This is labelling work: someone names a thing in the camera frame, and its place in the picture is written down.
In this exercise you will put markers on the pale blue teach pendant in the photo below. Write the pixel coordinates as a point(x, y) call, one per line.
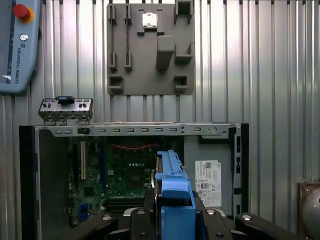
point(25, 62)

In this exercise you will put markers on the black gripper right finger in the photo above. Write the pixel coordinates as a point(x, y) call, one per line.
point(217, 225)

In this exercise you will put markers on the black open PC case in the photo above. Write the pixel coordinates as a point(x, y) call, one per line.
point(27, 175)

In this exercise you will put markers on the grey parts rack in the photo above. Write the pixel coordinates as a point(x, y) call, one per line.
point(150, 82)

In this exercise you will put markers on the green motherboard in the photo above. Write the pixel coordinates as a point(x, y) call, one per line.
point(112, 180)

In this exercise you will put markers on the black RAM slot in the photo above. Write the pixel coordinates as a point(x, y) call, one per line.
point(122, 199)
point(122, 202)
point(122, 206)
point(120, 210)

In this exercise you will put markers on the black latch with blue tab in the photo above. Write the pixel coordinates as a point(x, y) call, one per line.
point(64, 100)

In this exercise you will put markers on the hard disk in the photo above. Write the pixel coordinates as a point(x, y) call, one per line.
point(175, 200)

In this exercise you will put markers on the blue motherboard connector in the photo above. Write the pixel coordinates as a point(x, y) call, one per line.
point(83, 210)

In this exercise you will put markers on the white expansion slot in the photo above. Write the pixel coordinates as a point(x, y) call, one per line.
point(83, 160)

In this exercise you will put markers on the grey power supply unit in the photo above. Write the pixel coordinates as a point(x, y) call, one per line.
point(200, 150)

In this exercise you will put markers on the metal slot retainer bracket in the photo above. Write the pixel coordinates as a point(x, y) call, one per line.
point(47, 106)

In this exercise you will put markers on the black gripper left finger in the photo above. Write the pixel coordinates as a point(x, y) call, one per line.
point(140, 225)

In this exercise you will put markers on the CPU socket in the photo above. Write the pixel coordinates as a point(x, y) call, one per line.
point(135, 178)

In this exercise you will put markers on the silver CPU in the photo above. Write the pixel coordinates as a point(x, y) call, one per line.
point(149, 20)

